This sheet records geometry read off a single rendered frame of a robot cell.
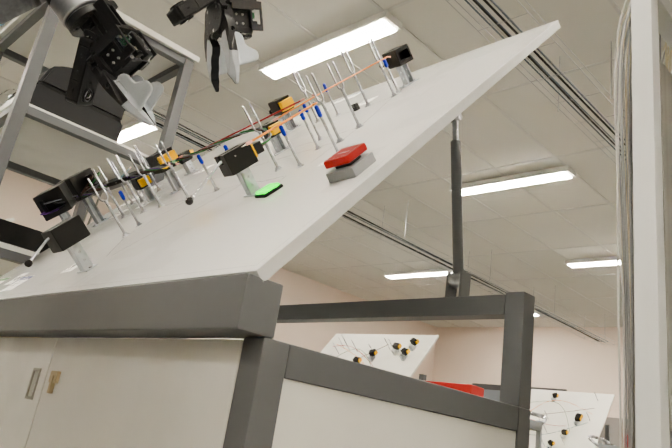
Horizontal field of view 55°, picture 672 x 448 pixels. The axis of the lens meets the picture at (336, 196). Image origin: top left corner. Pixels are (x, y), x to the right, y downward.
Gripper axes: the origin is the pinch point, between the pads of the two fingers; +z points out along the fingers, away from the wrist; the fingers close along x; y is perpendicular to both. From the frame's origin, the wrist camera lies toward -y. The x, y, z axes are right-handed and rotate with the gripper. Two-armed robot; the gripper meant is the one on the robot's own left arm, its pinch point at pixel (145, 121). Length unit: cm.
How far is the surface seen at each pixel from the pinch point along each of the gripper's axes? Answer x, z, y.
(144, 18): 332, -178, -113
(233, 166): 8.2, 13.3, 4.7
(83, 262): 6.5, 9.8, -30.0
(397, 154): -0.3, 29.2, 30.4
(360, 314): 40, 50, -4
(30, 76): 61, -54, -50
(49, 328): -6.2, 17.9, -33.4
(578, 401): 677, 347, -82
